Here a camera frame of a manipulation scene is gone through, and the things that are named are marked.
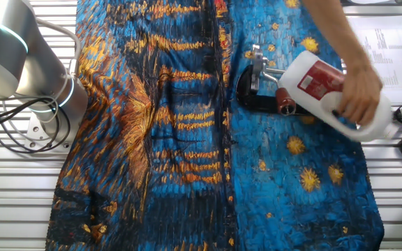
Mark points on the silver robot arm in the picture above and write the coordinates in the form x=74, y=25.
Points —
x=5, y=52

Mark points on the black C-clamp silver screw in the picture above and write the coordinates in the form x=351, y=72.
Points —
x=253, y=101

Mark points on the blue starry painting cloth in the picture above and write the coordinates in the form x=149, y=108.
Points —
x=187, y=139

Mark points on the white bottle red label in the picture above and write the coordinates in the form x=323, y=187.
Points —
x=312, y=83

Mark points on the silver lever bracket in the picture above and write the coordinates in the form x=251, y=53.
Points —
x=257, y=66

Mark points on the printed paper sheet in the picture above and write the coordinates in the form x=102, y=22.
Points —
x=386, y=45

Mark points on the person right forearm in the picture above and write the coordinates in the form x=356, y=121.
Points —
x=333, y=28

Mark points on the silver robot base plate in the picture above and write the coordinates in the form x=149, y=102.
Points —
x=35, y=134

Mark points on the person right hand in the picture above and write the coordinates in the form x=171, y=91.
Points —
x=361, y=94

